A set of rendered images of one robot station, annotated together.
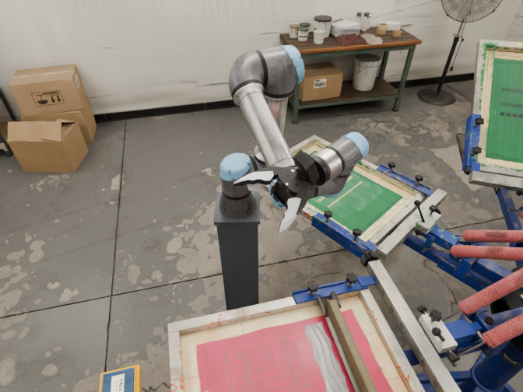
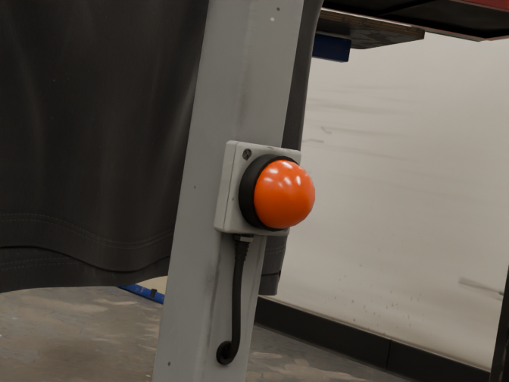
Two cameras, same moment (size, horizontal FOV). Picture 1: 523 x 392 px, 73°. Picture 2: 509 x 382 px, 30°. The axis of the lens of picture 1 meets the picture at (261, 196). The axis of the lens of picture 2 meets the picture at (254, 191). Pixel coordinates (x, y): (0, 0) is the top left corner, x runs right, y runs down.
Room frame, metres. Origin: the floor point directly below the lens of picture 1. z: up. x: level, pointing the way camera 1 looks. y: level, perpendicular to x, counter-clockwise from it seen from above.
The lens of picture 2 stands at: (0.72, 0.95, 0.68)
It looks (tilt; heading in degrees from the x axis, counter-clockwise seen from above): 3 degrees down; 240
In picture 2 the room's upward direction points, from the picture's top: 9 degrees clockwise
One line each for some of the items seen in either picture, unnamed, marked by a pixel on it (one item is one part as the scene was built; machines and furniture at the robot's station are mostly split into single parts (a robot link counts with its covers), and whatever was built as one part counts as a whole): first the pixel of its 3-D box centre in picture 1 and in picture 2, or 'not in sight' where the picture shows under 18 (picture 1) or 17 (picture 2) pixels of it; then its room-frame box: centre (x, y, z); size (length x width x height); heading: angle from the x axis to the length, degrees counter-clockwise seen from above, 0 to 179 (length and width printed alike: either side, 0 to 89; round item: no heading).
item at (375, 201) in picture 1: (360, 185); not in sight; (1.39, -0.50, 1.05); 1.08 x 0.61 x 0.23; 44
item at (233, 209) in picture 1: (236, 197); not in sight; (1.08, 0.10, 1.25); 0.15 x 0.15 x 0.10
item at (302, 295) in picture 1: (329, 293); not in sight; (0.81, -0.27, 0.98); 0.30 x 0.05 x 0.07; 104
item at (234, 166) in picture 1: (237, 173); not in sight; (1.08, 0.09, 1.37); 0.13 x 0.12 x 0.14; 115
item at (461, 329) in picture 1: (447, 334); not in sight; (0.61, -0.65, 1.02); 0.17 x 0.06 x 0.05; 104
